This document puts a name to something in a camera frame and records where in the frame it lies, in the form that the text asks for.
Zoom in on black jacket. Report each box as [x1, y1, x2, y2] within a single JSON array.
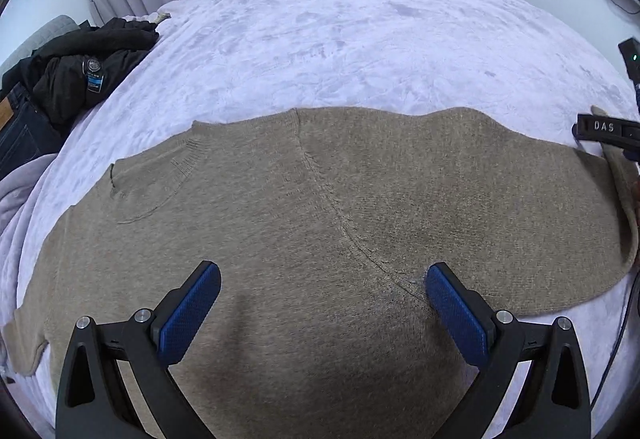
[[1, 18, 160, 132]]

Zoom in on brown knit sweater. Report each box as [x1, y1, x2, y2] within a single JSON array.
[[2, 108, 639, 438]]

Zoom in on lavender plush bed blanket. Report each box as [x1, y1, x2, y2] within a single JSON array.
[[1, 0, 634, 428]]

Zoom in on lavender folded throw blanket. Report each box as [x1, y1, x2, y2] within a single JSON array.
[[1, 154, 56, 274]]

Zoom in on grey quilted headboard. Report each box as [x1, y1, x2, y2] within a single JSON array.
[[1, 15, 79, 74]]

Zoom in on dark blue jeans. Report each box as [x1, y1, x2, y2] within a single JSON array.
[[0, 84, 63, 179]]

